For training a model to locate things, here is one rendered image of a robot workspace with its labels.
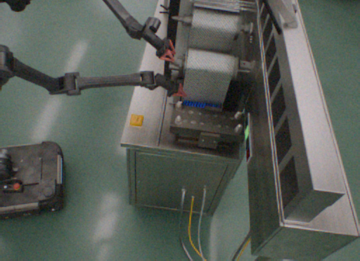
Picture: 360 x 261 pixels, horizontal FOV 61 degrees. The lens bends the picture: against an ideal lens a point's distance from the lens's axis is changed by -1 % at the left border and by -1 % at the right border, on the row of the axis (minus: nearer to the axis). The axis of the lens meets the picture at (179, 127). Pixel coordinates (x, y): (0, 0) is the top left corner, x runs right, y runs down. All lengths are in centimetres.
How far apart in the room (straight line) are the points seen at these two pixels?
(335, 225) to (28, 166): 204
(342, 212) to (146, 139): 103
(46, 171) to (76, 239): 54
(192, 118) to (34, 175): 128
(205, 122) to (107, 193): 119
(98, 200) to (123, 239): 37
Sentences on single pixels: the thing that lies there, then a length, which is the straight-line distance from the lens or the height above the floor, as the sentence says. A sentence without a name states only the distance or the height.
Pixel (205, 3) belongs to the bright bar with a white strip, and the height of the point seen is 145.
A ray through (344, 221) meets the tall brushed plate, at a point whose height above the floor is 144.
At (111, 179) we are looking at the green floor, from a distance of 261.
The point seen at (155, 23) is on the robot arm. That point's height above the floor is 140.
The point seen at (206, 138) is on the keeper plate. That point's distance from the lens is 163.
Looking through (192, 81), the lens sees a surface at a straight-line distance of 164.
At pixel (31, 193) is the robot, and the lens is 240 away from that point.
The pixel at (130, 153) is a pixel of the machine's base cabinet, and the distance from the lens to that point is 177.
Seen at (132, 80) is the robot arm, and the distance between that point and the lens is 158.
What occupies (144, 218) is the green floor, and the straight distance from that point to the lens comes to 246.
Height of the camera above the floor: 229
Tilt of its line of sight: 51 degrees down
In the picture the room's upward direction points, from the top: 10 degrees clockwise
